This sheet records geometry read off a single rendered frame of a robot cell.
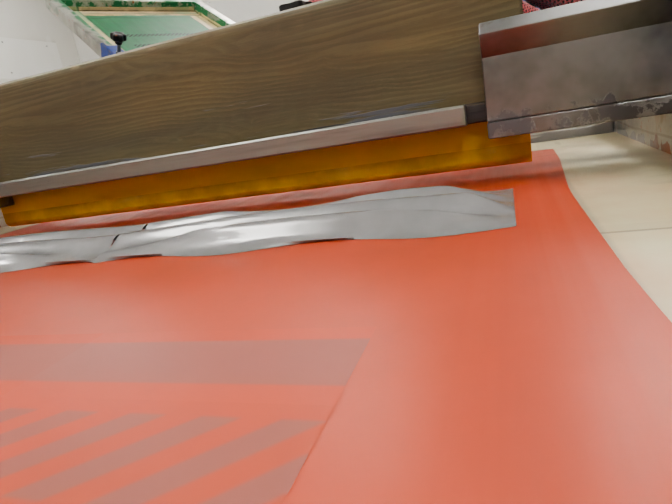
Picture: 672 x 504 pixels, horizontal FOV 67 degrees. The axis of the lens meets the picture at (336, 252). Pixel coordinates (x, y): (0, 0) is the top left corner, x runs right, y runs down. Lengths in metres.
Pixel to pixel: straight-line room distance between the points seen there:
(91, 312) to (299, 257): 0.07
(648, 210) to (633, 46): 0.10
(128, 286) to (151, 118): 0.17
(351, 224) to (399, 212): 0.02
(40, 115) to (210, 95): 0.13
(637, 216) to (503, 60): 0.11
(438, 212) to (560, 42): 0.11
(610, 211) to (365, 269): 0.09
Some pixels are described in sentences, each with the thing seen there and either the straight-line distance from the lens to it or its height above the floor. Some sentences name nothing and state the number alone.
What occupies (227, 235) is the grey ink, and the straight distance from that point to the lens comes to 0.22.
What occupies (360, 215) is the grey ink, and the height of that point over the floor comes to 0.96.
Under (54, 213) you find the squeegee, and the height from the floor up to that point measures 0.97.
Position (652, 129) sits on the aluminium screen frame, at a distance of 0.33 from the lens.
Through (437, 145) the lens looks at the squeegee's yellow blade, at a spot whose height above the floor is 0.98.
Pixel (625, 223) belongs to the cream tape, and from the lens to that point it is 0.17.
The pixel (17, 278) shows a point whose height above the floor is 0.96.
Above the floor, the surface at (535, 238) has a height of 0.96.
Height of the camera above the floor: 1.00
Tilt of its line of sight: 15 degrees down
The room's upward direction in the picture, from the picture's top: 10 degrees counter-clockwise
